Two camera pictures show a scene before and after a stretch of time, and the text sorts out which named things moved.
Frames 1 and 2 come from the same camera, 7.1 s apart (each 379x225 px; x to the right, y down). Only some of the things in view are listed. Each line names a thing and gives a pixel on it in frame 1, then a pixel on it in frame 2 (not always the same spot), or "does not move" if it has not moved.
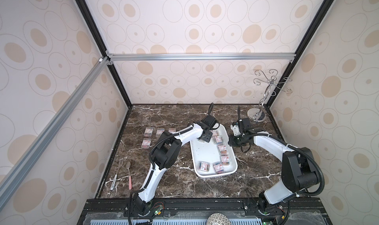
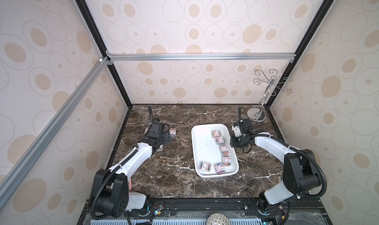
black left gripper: (208, 137) -> (168, 137)
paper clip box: (217, 139) does not move
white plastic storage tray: (215, 158) does not move
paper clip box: (218, 168) does not move
